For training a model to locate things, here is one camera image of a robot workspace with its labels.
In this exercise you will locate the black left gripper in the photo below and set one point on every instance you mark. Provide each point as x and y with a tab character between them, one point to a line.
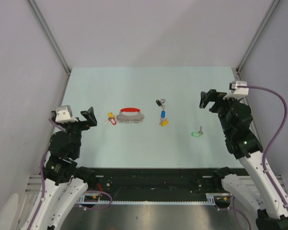
90	116

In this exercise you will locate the red key tag with key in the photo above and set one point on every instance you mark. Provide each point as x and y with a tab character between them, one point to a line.
111	119

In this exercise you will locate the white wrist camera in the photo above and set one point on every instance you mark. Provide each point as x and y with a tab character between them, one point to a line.
239	90
63	114

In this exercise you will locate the aluminium frame post right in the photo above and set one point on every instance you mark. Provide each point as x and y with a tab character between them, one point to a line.
259	32

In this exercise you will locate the aluminium frame post left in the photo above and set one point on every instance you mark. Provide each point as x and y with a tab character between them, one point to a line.
48	34

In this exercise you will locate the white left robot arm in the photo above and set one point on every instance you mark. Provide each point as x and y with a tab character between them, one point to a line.
64	184

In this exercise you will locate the aluminium frame post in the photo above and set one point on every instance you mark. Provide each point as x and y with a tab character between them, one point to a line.
48	34
259	32

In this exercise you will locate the yellow key tag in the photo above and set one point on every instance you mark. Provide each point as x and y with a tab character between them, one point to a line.
164	123

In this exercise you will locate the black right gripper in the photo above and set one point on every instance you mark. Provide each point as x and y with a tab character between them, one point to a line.
211	96

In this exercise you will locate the white slotted cable duct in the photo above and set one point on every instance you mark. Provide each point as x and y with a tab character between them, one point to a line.
208	200

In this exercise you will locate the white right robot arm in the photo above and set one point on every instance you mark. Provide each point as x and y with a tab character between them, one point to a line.
270	202

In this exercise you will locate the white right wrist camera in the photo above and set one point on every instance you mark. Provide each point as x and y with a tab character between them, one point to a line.
239	90

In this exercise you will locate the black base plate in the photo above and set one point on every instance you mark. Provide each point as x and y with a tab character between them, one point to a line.
158	184

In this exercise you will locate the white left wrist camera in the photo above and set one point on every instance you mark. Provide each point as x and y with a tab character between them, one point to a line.
63	114

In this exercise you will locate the green key tag with key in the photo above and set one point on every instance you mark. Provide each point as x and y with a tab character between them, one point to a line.
197	134

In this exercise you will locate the red handled metal keyring holder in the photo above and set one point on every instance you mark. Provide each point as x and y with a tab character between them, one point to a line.
130	115

